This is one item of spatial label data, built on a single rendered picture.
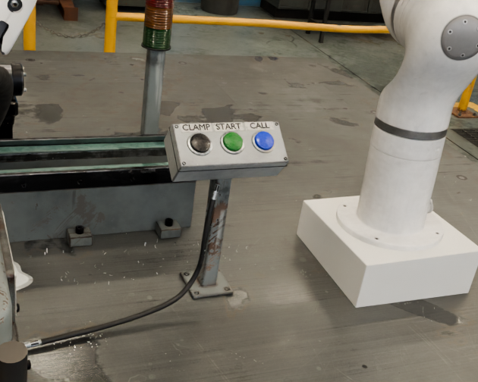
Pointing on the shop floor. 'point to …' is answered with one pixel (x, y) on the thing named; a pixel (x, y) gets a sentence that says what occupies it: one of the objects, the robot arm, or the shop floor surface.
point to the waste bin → (220, 7)
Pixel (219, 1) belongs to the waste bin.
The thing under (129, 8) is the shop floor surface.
